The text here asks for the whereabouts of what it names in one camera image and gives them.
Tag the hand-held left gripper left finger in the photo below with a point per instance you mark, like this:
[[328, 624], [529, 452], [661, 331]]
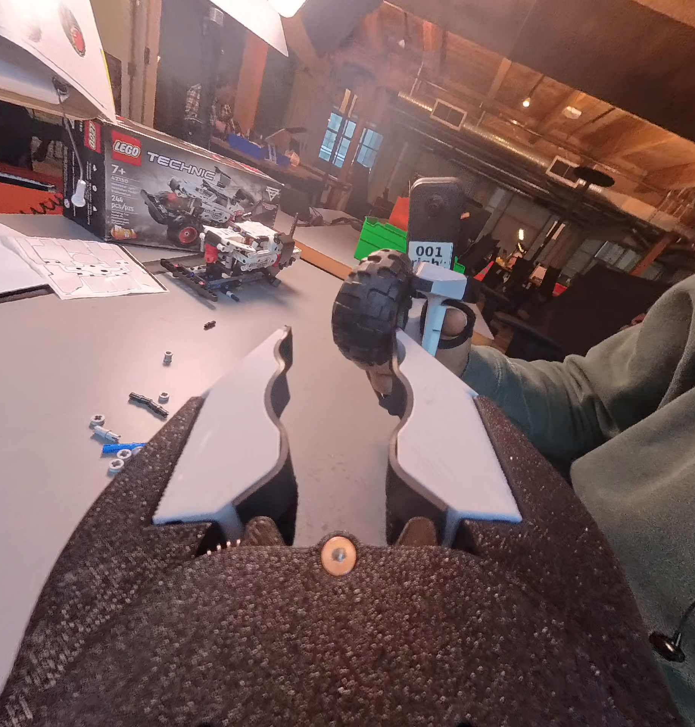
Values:
[[228, 449]]

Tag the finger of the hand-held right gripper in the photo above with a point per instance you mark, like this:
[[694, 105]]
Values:
[[438, 278]]

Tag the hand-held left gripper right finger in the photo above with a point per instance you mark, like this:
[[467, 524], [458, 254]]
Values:
[[450, 454]]

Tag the black lego wheel red hub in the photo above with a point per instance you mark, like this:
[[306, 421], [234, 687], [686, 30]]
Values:
[[370, 307]]

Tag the white lego truck model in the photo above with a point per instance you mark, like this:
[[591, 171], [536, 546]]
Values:
[[245, 244]]

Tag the white printed sticker sheet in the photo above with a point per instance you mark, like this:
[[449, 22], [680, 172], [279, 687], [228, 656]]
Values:
[[86, 267]]

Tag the person's right forearm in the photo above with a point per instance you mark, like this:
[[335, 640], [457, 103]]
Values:
[[552, 386]]

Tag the small blue lego piece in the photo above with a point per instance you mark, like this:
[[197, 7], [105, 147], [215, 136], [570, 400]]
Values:
[[120, 448]]

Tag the small grey lego piece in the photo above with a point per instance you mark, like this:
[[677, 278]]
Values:
[[116, 464]]

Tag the small white lego piece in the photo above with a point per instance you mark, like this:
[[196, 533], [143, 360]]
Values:
[[101, 428]]

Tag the lego set box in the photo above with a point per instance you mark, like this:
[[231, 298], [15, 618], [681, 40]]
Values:
[[132, 170]]

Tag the lego instruction booklet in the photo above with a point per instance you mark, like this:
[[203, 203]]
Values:
[[41, 57]]

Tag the red plastic bin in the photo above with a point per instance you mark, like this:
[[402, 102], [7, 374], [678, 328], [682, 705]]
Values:
[[399, 214]]

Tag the green plastic bin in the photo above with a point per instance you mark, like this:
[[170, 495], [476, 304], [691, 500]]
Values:
[[379, 236]]

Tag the blue-lit window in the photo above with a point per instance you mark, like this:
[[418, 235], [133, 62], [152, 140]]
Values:
[[350, 139]]

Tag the black office chair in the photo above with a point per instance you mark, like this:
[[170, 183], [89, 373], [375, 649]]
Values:
[[597, 307]]

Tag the white plastic stand base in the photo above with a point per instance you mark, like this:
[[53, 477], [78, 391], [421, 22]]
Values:
[[7, 261]]

